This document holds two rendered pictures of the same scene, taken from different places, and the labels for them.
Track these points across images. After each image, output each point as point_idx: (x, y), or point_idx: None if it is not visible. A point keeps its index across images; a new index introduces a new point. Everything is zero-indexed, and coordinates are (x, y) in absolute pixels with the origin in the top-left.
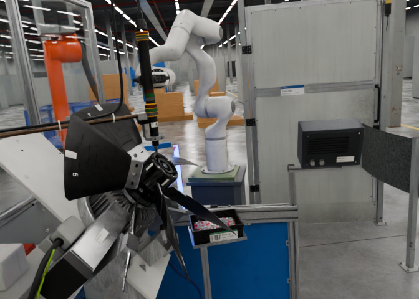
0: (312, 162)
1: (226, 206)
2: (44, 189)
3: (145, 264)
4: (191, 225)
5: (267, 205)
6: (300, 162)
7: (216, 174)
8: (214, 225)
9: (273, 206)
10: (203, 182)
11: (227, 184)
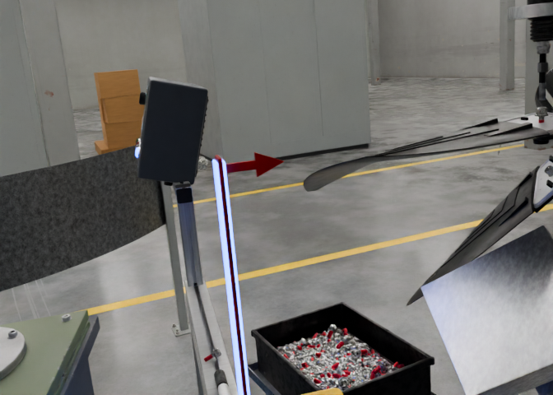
0: (206, 162)
1: (209, 364)
2: None
3: None
4: (394, 371)
5: (203, 306)
6: (189, 173)
7: (24, 353)
8: (341, 360)
9: (207, 299)
10: (63, 392)
11: (90, 347)
